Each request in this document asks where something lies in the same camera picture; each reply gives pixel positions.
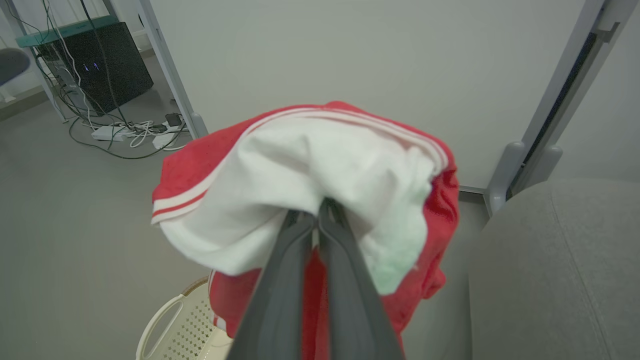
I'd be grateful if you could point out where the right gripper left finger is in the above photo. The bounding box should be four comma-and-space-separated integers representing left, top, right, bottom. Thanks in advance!
227, 210, 317, 360

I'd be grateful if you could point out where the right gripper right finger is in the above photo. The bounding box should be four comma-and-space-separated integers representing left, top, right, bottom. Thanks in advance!
317, 199, 406, 360

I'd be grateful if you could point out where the red garment with white stripes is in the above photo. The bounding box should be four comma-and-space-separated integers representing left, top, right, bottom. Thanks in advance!
151, 100, 460, 360

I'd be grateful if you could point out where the grey fabric sofa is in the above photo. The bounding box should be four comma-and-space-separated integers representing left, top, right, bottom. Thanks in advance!
467, 177, 640, 360

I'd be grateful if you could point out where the white perforated laundry basket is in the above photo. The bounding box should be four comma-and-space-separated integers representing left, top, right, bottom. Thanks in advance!
135, 276, 236, 360

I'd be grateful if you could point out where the black computer tower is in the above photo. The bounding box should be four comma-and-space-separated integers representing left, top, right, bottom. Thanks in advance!
37, 22, 155, 116

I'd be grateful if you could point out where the teal table top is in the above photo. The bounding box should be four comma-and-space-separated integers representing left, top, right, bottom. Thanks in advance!
15, 15, 121, 49

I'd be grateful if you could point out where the dark office chair seat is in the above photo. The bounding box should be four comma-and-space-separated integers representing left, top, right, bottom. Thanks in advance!
0, 47, 32, 87

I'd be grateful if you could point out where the long white floor cable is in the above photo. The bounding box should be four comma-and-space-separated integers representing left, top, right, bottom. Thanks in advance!
114, 120, 190, 152

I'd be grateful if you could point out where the white power strip with cables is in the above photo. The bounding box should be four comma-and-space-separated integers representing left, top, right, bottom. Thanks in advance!
67, 116, 193, 161

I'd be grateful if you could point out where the white partition panel grey frame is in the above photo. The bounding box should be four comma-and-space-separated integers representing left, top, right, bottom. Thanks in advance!
510, 0, 640, 202
137, 0, 609, 217

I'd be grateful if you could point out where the hanging cable bundle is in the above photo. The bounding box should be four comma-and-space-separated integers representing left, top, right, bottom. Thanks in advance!
10, 0, 132, 128

